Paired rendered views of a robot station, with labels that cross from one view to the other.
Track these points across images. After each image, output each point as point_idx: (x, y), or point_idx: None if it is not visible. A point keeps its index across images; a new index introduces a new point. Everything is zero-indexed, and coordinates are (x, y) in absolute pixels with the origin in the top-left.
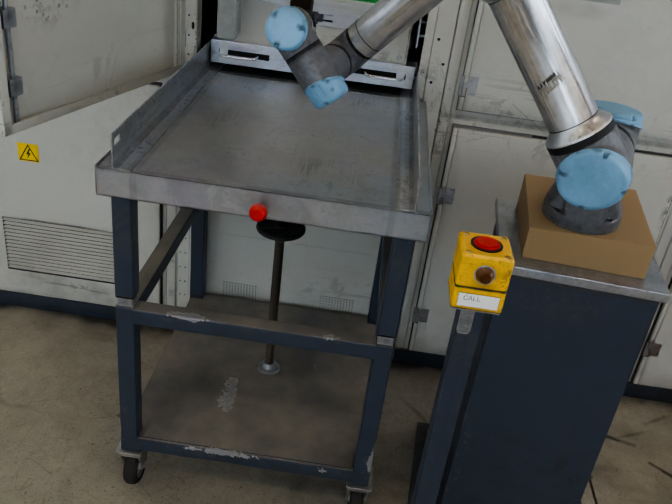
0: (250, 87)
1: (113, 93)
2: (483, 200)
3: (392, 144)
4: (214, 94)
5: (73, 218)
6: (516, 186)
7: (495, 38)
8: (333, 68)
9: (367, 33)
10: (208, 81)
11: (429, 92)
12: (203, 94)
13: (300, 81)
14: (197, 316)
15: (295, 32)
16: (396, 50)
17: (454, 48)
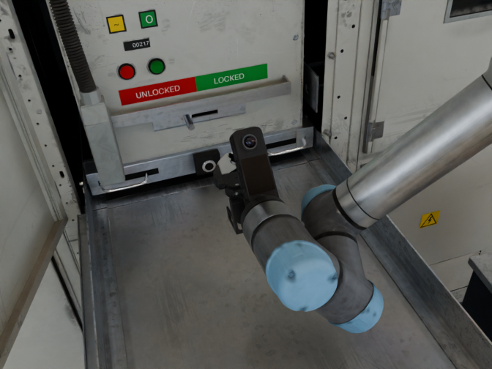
0: (159, 220)
1: (17, 329)
2: (396, 215)
3: (372, 262)
4: (132, 259)
5: None
6: (424, 194)
7: (397, 80)
8: (365, 285)
9: (377, 209)
10: (110, 234)
11: (335, 146)
12: (120, 266)
13: (326, 318)
14: None
15: (326, 286)
16: (290, 116)
17: (355, 99)
